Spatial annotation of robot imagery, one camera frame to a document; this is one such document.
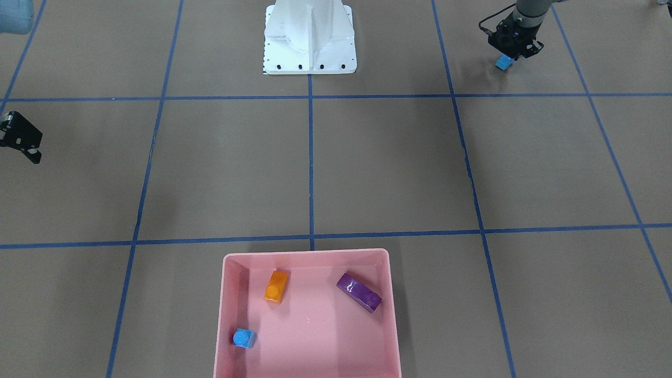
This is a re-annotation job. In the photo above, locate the long blue block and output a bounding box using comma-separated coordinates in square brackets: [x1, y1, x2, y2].
[495, 55, 516, 71]

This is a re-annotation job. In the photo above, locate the small blue block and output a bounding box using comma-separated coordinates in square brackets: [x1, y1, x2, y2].
[232, 328, 257, 349]

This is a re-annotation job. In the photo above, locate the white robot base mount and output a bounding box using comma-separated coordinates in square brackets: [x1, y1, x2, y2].
[262, 1, 358, 75]

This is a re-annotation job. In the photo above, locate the left arm gripper cable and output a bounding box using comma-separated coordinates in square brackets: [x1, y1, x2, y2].
[478, 3, 518, 37]

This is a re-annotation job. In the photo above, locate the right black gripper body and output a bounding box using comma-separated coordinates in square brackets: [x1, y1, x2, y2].
[1, 118, 13, 148]

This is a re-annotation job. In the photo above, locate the pink plastic box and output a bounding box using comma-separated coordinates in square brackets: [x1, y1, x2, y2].
[213, 248, 402, 377]

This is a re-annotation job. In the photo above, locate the orange sloped block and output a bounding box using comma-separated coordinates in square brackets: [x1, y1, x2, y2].
[264, 270, 289, 304]

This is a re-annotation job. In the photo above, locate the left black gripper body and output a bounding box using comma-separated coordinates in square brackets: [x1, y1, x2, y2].
[495, 15, 544, 57]

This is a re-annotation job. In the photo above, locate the purple block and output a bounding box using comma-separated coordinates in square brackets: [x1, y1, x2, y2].
[336, 272, 382, 313]

